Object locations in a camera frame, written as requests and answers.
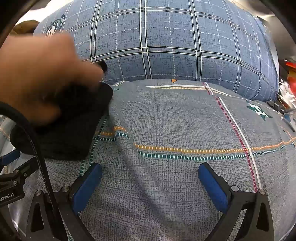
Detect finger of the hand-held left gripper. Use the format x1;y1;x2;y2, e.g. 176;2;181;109
0;149;21;167

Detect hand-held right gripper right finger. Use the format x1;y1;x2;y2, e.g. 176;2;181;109
198;162;277;241

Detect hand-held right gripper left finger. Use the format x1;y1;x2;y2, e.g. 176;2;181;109
25;162;103;241

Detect black pants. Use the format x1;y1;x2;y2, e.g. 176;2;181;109
10;82;114;160

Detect person's left hand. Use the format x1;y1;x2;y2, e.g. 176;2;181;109
0;34;105;127

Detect grey printed bed sheet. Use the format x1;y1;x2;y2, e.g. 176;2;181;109
0;79;296;241

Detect red and yellow cloth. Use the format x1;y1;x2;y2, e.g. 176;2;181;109
266;59;296;123

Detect brown cloth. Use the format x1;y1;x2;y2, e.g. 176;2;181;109
13;20;41;35

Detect blue plaid pillow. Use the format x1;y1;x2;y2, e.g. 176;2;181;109
32;0;279;102

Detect black cable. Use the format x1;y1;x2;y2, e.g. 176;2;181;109
0;101;67;241

